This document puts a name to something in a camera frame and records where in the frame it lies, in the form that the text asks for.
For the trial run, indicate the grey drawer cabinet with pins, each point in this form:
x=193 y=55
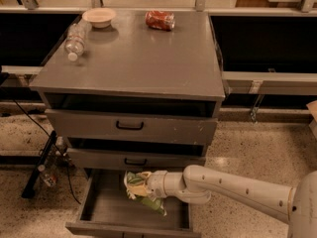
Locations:
x=133 y=69

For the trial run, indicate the grey open bottom drawer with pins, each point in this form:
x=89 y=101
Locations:
x=107 y=212

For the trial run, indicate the white bowl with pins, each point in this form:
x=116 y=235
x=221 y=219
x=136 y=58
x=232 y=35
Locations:
x=99 y=17

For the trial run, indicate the green jalapeno chip bag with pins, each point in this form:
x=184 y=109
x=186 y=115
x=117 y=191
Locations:
x=153 y=203

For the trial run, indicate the clear plastic water bottle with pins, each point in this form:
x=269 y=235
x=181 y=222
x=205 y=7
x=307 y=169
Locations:
x=75 y=41

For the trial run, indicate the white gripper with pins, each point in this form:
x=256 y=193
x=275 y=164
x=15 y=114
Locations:
x=158 y=181

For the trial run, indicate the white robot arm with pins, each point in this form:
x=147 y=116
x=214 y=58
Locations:
x=295 y=206

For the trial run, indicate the grey middle drawer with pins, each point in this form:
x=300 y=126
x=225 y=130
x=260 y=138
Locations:
x=130 y=161

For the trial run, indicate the red soda can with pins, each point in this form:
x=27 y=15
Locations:
x=160 y=20

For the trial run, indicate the plastic bottle on floor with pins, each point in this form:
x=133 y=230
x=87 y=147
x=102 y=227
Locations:
x=47 y=170

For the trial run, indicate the grey top drawer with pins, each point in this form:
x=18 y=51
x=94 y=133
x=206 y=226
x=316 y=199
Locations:
x=133 y=127

